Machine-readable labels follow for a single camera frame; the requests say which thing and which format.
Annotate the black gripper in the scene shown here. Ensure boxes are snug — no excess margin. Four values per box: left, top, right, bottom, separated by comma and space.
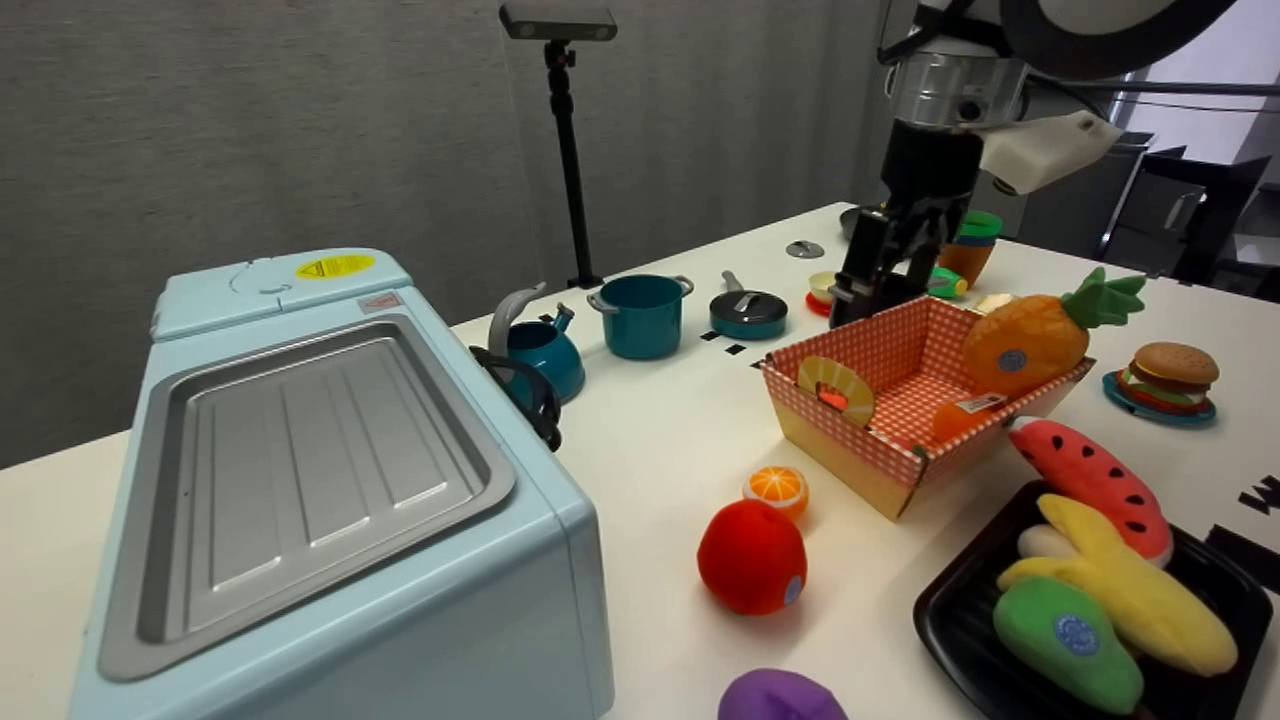
832, 117, 987, 329

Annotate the orange half plush toy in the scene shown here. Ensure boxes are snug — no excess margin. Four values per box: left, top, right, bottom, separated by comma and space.
745, 461, 817, 523

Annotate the plain orange plush toy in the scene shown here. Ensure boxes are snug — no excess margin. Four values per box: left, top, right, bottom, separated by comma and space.
926, 397, 1010, 447

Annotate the red checkered cardboard box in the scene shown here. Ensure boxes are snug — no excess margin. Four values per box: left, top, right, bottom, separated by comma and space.
755, 292, 1101, 523

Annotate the watermelon slice plush toy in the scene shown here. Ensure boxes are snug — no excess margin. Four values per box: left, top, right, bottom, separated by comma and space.
1003, 414, 1181, 570

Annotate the big red round plush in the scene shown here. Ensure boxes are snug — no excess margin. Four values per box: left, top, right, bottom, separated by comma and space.
691, 496, 813, 622

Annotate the yellow banana plush toy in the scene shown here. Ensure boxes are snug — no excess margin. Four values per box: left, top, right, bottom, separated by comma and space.
997, 494, 1243, 680

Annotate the green avocado plush toy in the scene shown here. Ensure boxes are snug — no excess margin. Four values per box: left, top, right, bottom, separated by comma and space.
987, 572, 1149, 720

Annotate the purple plush toy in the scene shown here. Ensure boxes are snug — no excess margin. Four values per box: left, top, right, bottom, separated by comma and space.
715, 666, 853, 720

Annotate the green toy vegetable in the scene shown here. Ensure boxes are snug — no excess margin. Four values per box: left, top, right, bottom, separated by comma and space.
929, 259, 973, 304

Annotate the orange jar green lid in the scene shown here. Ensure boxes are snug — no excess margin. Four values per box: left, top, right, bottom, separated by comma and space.
937, 210, 1010, 292

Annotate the cream and red toy bowl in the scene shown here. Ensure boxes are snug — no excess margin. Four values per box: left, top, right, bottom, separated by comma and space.
805, 270, 840, 323

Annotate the dark frying pan with lid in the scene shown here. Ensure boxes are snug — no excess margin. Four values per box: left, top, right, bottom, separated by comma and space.
704, 270, 793, 343

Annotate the black office chair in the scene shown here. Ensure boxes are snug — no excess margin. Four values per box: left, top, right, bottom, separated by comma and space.
1104, 136, 1272, 288
1018, 171, 1161, 259

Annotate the teal toy pot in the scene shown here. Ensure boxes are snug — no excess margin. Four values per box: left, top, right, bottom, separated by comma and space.
584, 273, 702, 366

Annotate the teal toy plate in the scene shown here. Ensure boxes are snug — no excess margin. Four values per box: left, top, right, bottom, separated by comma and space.
1101, 370, 1222, 433

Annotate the toy burger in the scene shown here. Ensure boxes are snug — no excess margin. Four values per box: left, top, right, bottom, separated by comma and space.
1117, 339, 1224, 415

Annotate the black tripod stand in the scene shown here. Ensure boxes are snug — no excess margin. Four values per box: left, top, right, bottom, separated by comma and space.
539, 38, 604, 292

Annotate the teal toy kettle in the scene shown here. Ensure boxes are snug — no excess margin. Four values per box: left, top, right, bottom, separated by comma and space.
486, 279, 589, 408

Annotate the black plastic tray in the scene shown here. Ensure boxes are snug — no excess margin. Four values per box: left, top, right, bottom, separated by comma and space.
914, 475, 1277, 720

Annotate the black curved object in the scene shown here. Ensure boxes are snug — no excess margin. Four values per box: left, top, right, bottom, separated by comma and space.
467, 343, 565, 455

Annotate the light blue toy oven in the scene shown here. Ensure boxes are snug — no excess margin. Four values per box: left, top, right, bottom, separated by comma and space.
70, 246, 618, 720

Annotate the grey curtain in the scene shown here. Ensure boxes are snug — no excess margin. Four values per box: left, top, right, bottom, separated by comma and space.
0, 0, 968, 473

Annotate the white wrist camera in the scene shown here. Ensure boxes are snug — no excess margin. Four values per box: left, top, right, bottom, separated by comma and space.
976, 107, 1123, 203

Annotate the black camera bar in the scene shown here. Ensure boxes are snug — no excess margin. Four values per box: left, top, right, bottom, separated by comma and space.
496, 0, 622, 44

